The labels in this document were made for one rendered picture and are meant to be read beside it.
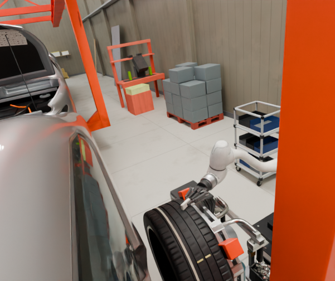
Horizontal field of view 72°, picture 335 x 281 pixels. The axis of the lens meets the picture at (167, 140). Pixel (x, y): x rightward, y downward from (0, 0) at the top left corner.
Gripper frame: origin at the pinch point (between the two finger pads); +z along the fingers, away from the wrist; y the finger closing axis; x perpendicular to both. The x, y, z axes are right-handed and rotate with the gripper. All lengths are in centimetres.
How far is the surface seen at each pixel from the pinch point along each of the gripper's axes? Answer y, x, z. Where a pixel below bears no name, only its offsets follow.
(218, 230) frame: -18.0, -10.5, -0.8
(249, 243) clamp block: -27.1, -26.9, -14.7
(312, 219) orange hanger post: -62, 34, 25
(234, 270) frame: -28.2, -24.9, 5.6
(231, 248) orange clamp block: -28.2, -11.0, 5.9
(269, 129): 22, -31, -195
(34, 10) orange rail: 802, 287, -316
